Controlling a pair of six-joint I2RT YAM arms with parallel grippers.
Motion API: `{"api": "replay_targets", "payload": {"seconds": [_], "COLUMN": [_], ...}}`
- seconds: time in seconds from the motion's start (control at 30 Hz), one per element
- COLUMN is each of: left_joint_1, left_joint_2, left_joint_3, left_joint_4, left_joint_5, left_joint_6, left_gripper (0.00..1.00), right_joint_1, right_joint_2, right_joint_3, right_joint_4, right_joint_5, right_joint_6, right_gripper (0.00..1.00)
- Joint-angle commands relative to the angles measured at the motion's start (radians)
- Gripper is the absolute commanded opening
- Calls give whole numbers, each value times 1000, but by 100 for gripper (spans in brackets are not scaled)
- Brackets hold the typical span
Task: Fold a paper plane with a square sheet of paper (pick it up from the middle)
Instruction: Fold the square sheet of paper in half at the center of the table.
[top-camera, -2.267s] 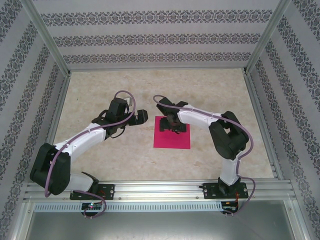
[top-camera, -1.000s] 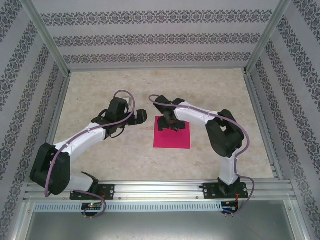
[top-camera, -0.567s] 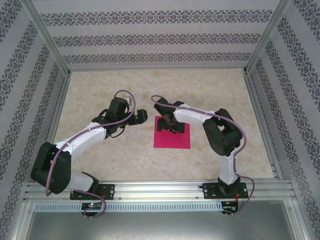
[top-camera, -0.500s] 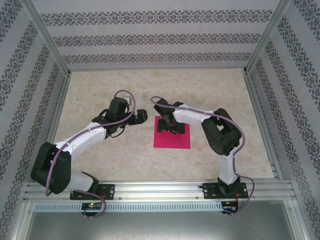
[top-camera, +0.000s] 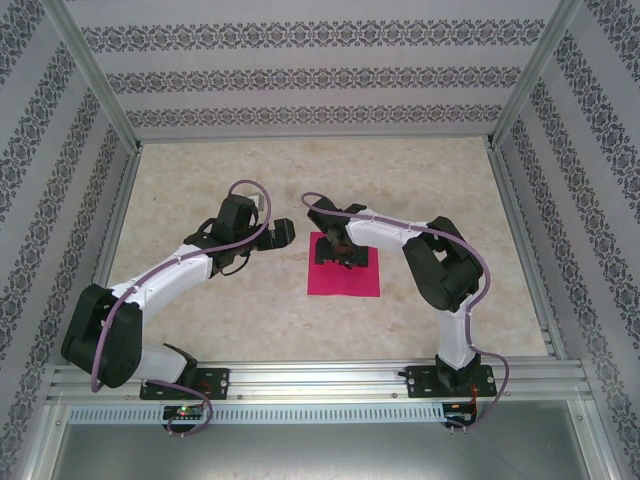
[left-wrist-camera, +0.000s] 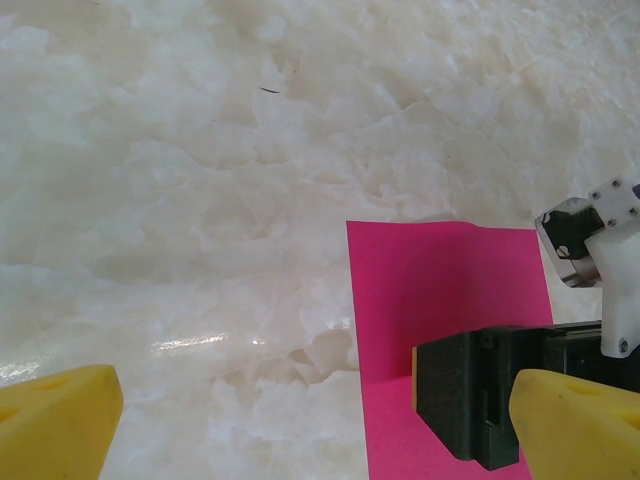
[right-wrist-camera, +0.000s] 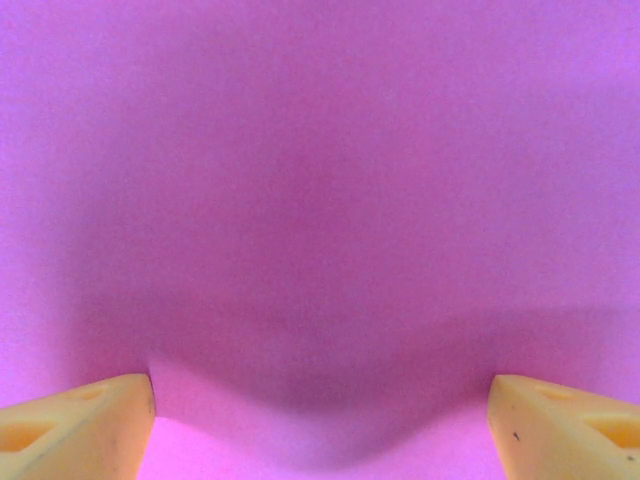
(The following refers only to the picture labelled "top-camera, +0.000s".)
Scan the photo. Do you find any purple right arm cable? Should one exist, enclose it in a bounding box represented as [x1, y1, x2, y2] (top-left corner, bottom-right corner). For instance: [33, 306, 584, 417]
[299, 192, 511, 435]

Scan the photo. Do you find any circuit board with green light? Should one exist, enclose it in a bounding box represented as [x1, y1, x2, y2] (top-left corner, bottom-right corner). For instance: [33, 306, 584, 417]
[163, 405, 205, 421]

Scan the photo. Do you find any slotted grey cable duct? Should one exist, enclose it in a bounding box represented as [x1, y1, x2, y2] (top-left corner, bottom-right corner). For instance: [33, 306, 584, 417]
[67, 403, 449, 425]

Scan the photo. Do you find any long aluminium mounting rail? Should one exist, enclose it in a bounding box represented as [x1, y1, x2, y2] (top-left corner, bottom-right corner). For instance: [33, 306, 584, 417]
[47, 357, 594, 404]

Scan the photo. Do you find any aluminium frame post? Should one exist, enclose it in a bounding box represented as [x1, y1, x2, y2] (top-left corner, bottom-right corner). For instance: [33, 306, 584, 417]
[487, 0, 584, 151]
[42, 0, 144, 151]

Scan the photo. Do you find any aluminium left table side rail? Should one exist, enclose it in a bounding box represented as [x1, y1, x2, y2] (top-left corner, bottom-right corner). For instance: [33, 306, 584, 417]
[69, 147, 144, 364]

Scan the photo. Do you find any pink square paper sheet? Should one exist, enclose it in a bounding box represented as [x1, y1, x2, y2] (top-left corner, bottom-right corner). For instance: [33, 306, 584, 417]
[305, 231, 381, 298]

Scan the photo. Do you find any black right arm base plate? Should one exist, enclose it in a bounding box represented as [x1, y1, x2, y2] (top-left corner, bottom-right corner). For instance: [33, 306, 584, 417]
[405, 364, 497, 400]

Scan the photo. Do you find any aluminium right table side rail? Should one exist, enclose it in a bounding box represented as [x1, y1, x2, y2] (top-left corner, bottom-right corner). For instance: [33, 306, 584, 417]
[487, 147, 569, 359]

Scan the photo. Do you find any aluminium left frame post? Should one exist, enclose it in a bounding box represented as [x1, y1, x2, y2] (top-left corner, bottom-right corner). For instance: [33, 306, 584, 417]
[42, 0, 144, 151]

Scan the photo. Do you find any grey sheet metal tray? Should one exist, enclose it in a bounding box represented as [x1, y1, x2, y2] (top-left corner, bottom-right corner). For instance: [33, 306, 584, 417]
[29, 399, 616, 480]

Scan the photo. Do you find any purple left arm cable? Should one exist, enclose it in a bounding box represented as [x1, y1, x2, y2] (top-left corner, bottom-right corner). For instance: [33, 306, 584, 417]
[89, 178, 275, 437]

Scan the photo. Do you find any aluminium table side rail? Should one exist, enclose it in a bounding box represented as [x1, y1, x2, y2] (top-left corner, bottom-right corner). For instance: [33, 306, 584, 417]
[69, 147, 144, 364]
[487, 147, 569, 359]

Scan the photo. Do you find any aluminium right frame post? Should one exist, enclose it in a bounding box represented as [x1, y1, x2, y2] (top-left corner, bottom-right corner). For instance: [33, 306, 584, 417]
[487, 0, 584, 151]

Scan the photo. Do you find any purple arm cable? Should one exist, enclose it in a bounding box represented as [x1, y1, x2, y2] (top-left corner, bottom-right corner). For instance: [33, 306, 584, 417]
[299, 192, 511, 435]
[89, 178, 275, 437]

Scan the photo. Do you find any circuit board with orange wires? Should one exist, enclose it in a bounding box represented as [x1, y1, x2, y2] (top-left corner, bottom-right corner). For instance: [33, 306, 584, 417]
[444, 402, 479, 424]

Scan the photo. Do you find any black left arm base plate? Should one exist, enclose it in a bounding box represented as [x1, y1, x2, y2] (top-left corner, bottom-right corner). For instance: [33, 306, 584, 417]
[138, 367, 231, 401]

